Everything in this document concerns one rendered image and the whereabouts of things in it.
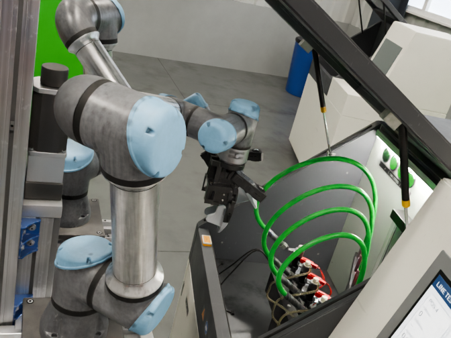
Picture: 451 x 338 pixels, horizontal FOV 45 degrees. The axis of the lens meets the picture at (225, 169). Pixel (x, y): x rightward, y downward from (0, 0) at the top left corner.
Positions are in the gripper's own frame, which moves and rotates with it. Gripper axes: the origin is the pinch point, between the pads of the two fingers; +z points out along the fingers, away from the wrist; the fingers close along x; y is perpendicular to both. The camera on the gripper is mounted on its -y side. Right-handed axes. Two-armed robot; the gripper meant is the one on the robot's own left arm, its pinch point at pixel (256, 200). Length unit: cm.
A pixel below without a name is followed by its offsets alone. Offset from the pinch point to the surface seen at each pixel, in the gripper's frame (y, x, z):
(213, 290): 24.7, -1.0, 18.2
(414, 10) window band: -254, -591, 17
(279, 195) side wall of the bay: -5.0, -35.7, 11.0
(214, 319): 25.7, 11.7, 21.4
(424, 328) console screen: -21, 52, 27
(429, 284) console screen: -26, 48, 21
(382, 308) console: -16.1, 38.8, 26.3
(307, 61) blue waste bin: -103, -609, 7
